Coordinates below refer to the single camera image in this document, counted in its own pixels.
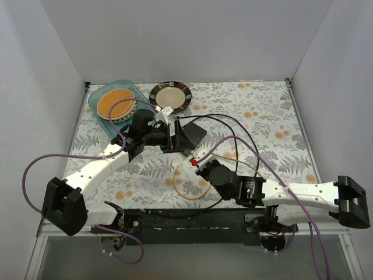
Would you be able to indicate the floral tablecloth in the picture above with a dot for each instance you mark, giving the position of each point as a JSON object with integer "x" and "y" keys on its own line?
{"x": 237, "y": 116}

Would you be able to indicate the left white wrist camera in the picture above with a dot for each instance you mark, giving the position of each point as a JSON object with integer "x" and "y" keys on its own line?
{"x": 163, "y": 113}

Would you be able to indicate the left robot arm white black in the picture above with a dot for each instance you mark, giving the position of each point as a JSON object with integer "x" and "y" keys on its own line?
{"x": 65, "y": 203}

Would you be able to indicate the aluminium frame rail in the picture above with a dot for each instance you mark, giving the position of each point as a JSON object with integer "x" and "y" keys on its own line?
{"x": 180, "y": 222}

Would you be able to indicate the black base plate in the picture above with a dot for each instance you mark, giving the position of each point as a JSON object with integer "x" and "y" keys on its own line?
{"x": 247, "y": 239}

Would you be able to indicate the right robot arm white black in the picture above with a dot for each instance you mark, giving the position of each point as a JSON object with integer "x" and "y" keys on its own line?
{"x": 343, "y": 200}

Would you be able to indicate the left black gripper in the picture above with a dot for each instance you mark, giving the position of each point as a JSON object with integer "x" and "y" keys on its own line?
{"x": 169, "y": 137}

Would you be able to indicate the black network switch box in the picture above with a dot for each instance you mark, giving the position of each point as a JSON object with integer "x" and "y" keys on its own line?
{"x": 195, "y": 134}

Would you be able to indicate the dark rimmed ceramic plate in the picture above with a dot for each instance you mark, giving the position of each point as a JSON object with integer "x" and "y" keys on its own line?
{"x": 172, "y": 93}

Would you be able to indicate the orange woven round plate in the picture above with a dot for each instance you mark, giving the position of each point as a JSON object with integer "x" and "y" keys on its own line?
{"x": 120, "y": 112}

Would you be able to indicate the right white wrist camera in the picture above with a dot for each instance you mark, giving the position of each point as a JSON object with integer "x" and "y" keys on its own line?
{"x": 199, "y": 158}

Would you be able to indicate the blue plastic tray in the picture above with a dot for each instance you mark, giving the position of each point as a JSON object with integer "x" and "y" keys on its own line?
{"x": 115, "y": 104}

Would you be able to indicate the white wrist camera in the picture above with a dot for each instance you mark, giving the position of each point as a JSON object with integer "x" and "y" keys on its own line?
{"x": 163, "y": 113}
{"x": 199, "y": 158}

